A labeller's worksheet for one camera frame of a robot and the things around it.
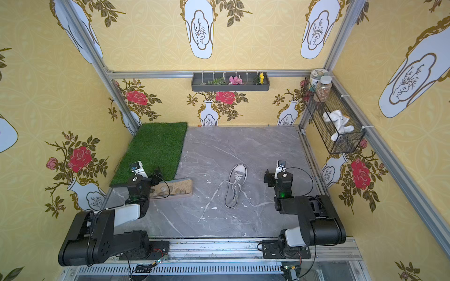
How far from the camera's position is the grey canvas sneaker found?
856mm

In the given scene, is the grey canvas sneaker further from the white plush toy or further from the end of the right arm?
the white plush toy

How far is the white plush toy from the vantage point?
71 cm

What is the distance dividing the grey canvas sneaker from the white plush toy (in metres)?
0.46
